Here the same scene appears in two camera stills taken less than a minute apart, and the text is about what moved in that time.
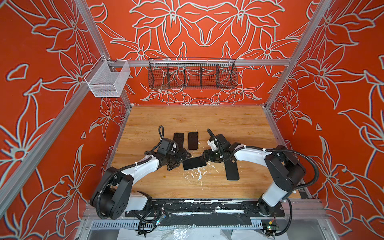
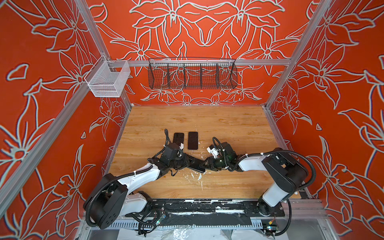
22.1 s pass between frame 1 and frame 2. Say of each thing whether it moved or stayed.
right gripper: moved
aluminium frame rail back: stayed
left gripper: moved
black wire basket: stayed
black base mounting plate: stayed
